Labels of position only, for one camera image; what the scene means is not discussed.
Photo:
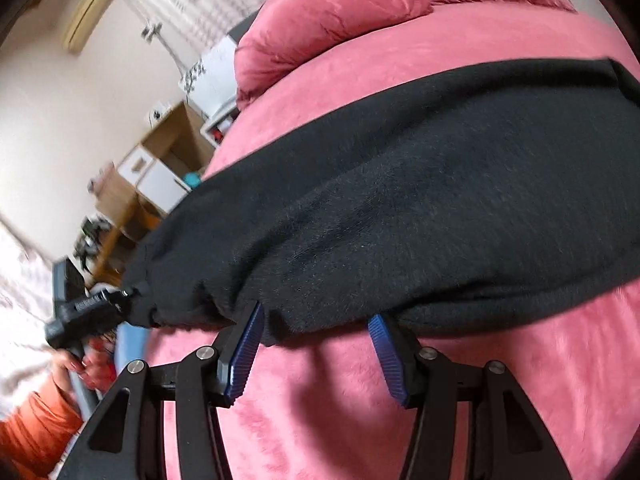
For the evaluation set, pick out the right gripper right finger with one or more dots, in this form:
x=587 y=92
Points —
x=474 y=419

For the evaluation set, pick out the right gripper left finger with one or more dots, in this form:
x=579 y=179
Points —
x=125 y=437

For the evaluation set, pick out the black knit garment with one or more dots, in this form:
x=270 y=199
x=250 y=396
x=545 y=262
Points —
x=481 y=198

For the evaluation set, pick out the orange sleeve forearm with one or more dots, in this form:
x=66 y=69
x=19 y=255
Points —
x=35 y=437

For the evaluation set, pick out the person's left hand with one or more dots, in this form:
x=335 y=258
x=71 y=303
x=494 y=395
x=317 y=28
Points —
x=96 y=369

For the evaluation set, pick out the wooden white desk cabinet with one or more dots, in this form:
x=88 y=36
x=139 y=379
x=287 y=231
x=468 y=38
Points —
x=145 y=186

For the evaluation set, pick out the pink bed blanket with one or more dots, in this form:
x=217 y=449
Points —
x=316 y=405

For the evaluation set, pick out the white bedside table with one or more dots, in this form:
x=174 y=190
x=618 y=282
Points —
x=210 y=87

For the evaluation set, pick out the large pink pillow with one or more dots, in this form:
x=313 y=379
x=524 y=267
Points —
x=288 y=33

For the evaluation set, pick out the wall air conditioner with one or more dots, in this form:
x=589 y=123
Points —
x=82 y=24

